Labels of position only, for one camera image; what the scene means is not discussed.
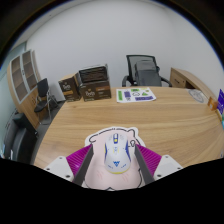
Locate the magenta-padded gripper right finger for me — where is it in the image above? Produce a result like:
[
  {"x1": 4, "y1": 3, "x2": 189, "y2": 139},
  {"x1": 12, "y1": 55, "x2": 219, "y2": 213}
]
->
[{"x1": 133, "y1": 143, "x2": 184, "y2": 185}]

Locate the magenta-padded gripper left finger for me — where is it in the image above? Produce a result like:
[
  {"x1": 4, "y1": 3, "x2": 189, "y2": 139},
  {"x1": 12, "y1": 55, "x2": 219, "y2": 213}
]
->
[{"x1": 43, "y1": 143, "x2": 95, "y2": 187}]

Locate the white and blue computer mouse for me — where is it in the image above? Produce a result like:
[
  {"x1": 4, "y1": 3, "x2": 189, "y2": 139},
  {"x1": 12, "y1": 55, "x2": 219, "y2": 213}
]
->
[{"x1": 103, "y1": 132, "x2": 131, "y2": 175}]

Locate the pink cartoon-shaped mouse pad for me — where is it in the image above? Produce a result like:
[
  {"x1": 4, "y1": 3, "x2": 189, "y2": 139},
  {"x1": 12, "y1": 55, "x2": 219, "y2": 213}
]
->
[{"x1": 82, "y1": 125, "x2": 148, "y2": 192}]

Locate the black sofa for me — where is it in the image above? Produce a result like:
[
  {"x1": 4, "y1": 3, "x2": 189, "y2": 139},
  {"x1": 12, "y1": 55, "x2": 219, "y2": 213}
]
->
[{"x1": 1, "y1": 112, "x2": 38, "y2": 165}]

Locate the white sticker sheet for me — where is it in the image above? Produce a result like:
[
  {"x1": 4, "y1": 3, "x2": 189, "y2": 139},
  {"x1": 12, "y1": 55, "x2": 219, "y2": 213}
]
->
[{"x1": 115, "y1": 86, "x2": 157, "y2": 104}]

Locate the small black chair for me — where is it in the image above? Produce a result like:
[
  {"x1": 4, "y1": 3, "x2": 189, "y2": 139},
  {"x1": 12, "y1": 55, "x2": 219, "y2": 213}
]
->
[{"x1": 33, "y1": 77, "x2": 59, "y2": 124}]

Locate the small dark cardboard box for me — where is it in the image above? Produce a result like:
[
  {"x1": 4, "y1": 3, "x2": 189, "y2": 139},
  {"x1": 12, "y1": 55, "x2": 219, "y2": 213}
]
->
[{"x1": 58, "y1": 73, "x2": 82, "y2": 103}]

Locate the large dark cardboard box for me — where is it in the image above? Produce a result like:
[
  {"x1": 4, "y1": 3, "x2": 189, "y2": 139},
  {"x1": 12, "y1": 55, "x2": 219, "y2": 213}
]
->
[{"x1": 75, "y1": 64, "x2": 112, "y2": 102}]

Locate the wooden side cabinet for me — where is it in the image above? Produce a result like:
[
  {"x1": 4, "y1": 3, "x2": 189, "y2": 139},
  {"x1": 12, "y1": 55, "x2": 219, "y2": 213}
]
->
[{"x1": 169, "y1": 67, "x2": 214, "y2": 101}]

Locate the black mesh office chair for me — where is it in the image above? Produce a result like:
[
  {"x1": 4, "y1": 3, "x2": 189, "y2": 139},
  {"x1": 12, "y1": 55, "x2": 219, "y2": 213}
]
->
[{"x1": 121, "y1": 54, "x2": 173, "y2": 88}]

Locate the purple upright card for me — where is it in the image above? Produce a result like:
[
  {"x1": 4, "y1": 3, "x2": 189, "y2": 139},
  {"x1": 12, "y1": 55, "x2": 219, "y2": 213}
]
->
[{"x1": 216, "y1": 88, "x2": 224, "y2": 116}]

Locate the wooden shelf unit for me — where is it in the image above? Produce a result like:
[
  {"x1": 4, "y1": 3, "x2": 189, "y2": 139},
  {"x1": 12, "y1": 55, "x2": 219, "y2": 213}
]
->
[{"x1": 6, "y1": 49, "x2": 46, "y2": 129}]

